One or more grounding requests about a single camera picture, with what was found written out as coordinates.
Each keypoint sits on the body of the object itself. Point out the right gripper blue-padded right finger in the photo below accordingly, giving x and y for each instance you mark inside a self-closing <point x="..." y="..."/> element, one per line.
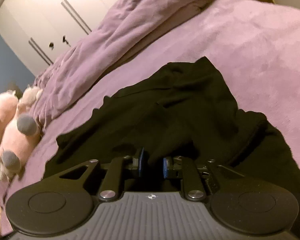
<point x="177" y="167"/>

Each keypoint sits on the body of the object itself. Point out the white wardrobe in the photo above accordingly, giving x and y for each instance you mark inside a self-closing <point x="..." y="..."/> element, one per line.
<point x="38" y="31"/>

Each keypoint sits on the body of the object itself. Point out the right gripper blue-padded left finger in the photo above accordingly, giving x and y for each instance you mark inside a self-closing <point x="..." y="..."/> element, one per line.
<point x="131" y="164"/>

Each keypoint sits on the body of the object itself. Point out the black garment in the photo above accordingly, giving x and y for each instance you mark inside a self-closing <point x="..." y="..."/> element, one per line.
<point x="184" y="109"/>

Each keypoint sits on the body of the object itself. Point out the purple crumpled duvet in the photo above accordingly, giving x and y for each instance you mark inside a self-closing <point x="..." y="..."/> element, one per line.
<point x="128" y="27"/>

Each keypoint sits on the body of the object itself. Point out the purple bed sheet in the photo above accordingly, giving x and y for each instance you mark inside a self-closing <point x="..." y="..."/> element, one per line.
<point x="255" y="46"/>

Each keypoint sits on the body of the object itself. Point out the pink plush toy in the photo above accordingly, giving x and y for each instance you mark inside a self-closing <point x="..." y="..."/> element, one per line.
<point x="19" y="132"/>

